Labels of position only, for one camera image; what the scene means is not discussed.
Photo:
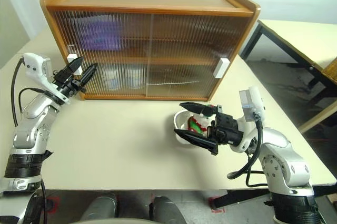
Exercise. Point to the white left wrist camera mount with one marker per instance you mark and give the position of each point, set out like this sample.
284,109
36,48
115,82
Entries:
37,74

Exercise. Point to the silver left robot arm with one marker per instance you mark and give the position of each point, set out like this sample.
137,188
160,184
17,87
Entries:
31,129

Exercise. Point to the red floor tape mark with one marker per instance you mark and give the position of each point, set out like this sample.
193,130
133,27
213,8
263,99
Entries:
217,211
55,205

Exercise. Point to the grey rounded robot leg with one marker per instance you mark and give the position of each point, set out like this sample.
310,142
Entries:
166,209
100,208

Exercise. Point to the ribbed clear sliding door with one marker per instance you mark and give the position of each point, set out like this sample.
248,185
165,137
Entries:
118,55
197,50

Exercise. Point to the purple package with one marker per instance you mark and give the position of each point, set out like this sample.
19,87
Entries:
101,33

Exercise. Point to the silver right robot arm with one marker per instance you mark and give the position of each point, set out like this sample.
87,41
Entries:
279,161

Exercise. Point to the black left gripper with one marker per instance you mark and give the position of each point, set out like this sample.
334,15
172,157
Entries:
67,83

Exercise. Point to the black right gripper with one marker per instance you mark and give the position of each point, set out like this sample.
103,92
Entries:
226,129

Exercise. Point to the black table leg bar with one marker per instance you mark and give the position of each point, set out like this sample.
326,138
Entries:
250,196

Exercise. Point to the white red green toy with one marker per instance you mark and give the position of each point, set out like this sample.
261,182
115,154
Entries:
198,122

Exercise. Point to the beige side table black frame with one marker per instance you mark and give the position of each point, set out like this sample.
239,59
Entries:
289,34

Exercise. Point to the white bowl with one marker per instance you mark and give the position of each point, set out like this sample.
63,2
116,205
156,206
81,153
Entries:
180,117

